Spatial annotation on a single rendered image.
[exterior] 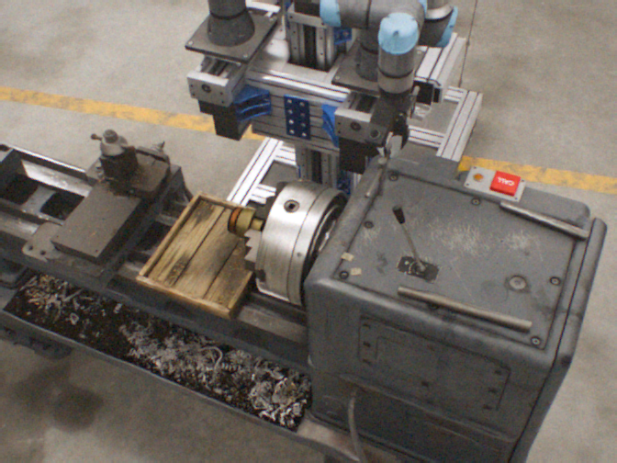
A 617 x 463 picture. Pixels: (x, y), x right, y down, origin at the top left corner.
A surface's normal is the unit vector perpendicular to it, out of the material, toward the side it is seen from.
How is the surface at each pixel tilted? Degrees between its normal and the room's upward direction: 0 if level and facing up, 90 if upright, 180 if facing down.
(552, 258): 0
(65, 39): 0
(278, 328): 0
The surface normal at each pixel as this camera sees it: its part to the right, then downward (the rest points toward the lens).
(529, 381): -0.42, 0.72
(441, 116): -0.04, -0.62
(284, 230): -0.25, -0.18
